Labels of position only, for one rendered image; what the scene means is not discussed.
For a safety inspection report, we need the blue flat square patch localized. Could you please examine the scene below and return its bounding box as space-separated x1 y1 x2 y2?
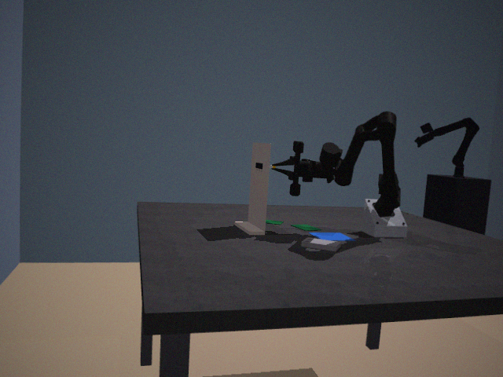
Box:
309 232 356 241

